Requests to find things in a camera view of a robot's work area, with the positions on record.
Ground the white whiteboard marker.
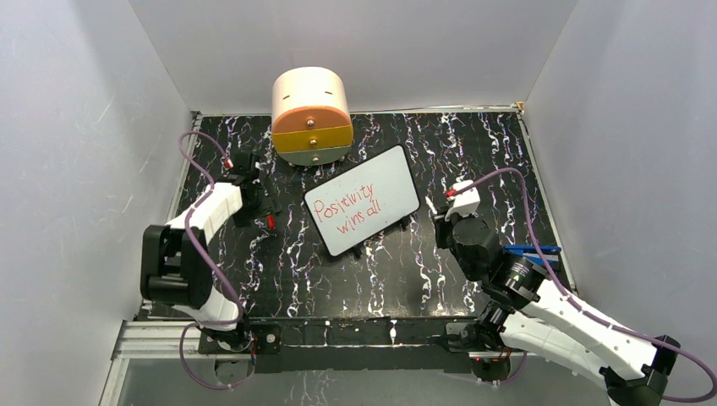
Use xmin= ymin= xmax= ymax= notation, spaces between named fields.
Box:
xmin=424 ymin=196 xmax=438 ymax=216

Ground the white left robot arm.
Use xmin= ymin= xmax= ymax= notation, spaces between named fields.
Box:
xmin=140 ymin=152 xmax=280 ymax=352

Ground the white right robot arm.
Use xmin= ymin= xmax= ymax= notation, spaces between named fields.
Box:
xmin=432 ymin=212 xmax=678 ymax=405

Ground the black framed whiteboard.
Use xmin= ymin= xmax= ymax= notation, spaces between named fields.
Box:
xmin=303 ymin=144 xmax=421 ymax=257

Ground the blue whiteboard eraser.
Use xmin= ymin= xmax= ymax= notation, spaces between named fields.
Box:
xmin=502 ymin=244 xmax=563 ymax=270

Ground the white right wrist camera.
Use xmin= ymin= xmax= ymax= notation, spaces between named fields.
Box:
xmin=442 ymin=180 xmax=480 ymax=222

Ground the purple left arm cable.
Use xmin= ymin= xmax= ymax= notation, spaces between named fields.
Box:
xmin=178 ymin=130 xmax=253 ymax=392

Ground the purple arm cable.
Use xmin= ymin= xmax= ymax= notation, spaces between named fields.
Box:
xmin=447 ymin=167 xmax=717 ymax=403
xmin=178 ymin=130 xmax=253 ymax=392

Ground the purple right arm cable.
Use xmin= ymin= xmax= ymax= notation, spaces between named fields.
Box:
xmin=447 ymin=167 xmax=717 ymax=403

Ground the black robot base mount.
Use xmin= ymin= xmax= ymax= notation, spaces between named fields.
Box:
xmin=199 ymin=315 xmax=513 ymax=376

